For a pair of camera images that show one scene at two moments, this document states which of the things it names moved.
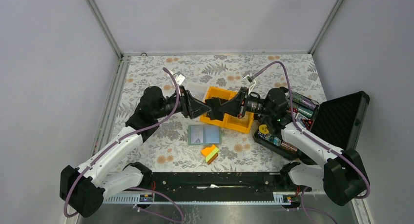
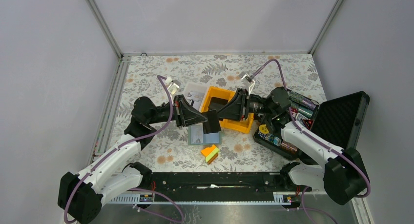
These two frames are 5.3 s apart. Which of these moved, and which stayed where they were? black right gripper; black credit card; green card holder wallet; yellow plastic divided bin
Moved: black credit card
Stayed: green card holder wallet; yellow plastic divided bin; black right gripper
